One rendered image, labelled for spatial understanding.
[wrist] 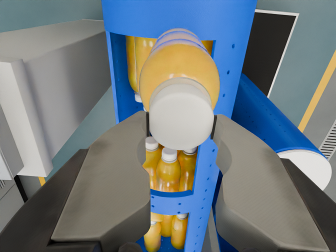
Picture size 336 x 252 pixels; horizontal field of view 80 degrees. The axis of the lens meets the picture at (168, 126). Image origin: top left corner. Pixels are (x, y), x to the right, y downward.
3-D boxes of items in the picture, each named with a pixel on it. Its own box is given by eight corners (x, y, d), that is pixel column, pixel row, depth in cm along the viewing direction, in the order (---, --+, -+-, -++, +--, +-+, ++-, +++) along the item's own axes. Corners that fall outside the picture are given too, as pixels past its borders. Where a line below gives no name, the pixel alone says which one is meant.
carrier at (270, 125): (201, 88, 146) (224, 114, 157) (229, 176, 71) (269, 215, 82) (235, 61, 136) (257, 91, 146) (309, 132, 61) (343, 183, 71)
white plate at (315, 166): (231, 179, 70) (230, 176, 71) (270, 217, 80) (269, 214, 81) (311, 135, 60) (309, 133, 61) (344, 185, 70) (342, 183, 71)
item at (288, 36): (182, 172, 210) (183, 183, 197) (209, 4, 132) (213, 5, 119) (232, 176, 210) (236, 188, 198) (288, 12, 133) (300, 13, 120)
